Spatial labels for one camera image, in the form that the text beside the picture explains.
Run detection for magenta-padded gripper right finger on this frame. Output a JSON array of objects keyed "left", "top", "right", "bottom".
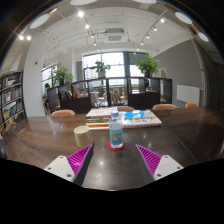
[{"left": 134, "top": 143, "right": 185, "bottom": 183}]

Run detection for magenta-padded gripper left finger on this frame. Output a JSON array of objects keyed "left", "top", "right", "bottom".
[{"left": 43, "top": 143, "right": 95, "bottom": 187}]

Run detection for clear plastic water bottle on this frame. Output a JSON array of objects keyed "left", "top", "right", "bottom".
[{"left": 108, "top": 111, "right": 124, "bottom": 149}]

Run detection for cream paper cup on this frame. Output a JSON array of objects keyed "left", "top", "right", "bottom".
[{"left": 73, "top": 125, "right": 94, "bottom": 149}]

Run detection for red and white book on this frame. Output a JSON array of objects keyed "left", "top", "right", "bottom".
[{"left": 87, "top": 125, "right": 110, "bottom": 131}]

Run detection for orange chairs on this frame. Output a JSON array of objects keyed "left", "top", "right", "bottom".
[{"left": 4, "top": 102, "right": 199, "bottom": 133}]

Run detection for yellow-spined book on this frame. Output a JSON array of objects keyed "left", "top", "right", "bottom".
[{"left": 86, "top": 121, "right": 110, "bottom": 127}]

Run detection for dark-spined book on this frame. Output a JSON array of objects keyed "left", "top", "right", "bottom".
[{"left": 86, "top": 118, "right": 111, "bottom": 124}]

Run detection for white-covered book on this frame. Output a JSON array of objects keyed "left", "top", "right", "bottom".
[{"left": 85, "top": 107, "right": 118, "bottom": 120}]

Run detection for low dark shelf unit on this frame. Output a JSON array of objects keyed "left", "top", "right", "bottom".
[{"left": 46, "top": 77, "right": 174, "bottom": 115}]

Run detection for tall bookshelf with books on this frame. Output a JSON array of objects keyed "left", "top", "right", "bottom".
[{"left": 0, "top": 69, "right": 27, "bottom": 129}]

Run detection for potted green plant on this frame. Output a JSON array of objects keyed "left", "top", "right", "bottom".
[
  {"left": 134, "top": 55, "right": 161, "bottom": 78},
  {"left": 49, "top": 65, "right": 75, "bottom": 86},
  {"left": 89, "top": 60, "right": 112, "bottom": 79}
]

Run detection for large window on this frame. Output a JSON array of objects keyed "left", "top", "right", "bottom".
[{"left": 82, "top": 51, "right": 148, "bottom": 81}]

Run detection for ceiling air conditioner unit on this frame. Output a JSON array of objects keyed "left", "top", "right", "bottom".
[{"left": 103, "top": 27, "right": 127, "bottom": 44}]

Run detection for ceiling lights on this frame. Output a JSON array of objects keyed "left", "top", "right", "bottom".
[{"left": 18, "top": 0, "right": 210, "bottom": 48}]

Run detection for white wall panel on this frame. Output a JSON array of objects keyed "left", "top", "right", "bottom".
[{"left": 176, "top": 84, "right": 201, "bottom": 105}]

